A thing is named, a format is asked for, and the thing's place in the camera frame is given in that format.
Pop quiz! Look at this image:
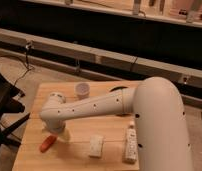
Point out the white squeeze bottle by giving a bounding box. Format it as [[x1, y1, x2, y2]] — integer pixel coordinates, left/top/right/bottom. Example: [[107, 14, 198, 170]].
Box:
[[124, 121, 137, 164]]

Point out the green ceramic bowl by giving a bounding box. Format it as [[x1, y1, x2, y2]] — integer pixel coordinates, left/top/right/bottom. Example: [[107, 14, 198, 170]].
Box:
[[109, 86, 130, 93]]

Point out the white sponge block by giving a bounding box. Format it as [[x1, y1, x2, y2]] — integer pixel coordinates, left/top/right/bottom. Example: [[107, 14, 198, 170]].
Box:
[[89, 135, 104, 158]]

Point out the black chair base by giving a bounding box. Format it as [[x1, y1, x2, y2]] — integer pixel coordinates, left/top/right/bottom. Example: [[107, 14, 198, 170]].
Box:
[[0, 73, 30, 147]]

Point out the black cable on floor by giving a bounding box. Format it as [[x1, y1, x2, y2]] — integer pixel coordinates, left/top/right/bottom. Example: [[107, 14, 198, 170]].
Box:
[[0, 42, 36, 88]]

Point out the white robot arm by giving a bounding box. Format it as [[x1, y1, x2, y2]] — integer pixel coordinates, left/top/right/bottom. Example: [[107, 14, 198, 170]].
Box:
[[39, 77, 193, 171]]

